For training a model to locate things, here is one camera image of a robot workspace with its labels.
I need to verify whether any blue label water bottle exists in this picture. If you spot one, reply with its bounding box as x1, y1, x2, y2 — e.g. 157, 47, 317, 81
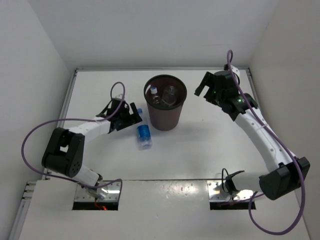
137, 108, 152, 150

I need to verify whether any clear plastic bottle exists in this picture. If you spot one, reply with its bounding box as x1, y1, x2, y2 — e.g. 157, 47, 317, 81
150, 86, 161, 105

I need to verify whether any clear bottle white label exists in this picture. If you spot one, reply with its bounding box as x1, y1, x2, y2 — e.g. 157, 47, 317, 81
161, 85, 178, 108

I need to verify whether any small orange juice bottle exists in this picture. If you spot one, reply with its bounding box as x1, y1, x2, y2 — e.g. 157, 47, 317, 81
109, 119, 122, 133

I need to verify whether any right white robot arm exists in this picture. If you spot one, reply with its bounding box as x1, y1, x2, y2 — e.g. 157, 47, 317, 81
194, 70, 310, 200

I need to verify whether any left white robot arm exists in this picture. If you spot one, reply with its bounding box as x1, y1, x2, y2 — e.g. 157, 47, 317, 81
41, 98, 142, 189

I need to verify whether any brown plastic waste bin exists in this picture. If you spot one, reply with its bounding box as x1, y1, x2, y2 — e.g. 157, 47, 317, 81
143, 74, 187, 131

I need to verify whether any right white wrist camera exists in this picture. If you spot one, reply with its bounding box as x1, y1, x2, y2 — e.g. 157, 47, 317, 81
227, 64, 240, 77

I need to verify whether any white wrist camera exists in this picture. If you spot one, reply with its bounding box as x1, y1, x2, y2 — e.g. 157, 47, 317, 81
115, 93, 123, 99
227, 64, 240, 77

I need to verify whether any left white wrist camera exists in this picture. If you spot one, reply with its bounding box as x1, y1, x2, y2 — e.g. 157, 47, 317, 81
115, 93, 123, 99

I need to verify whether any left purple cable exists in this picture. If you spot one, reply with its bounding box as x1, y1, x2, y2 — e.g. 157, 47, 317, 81
20, 81, 123, 189

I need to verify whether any purple cable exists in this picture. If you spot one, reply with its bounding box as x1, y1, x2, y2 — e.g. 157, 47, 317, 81
20, 81, 123, 189
226, 49, 306, 236

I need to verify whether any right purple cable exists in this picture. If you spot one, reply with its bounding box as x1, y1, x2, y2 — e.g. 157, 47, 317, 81
226, 49, 306, 236

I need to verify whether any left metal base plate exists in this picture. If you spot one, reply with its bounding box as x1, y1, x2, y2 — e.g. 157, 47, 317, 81
74, 181, 122, 203

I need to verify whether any metal base plate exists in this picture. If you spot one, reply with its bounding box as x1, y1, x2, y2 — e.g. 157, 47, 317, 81
207, 180, 254, 203
74, 181, 122, 203

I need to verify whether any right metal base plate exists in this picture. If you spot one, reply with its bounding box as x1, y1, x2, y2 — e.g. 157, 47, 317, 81
207, 180, 254, 203

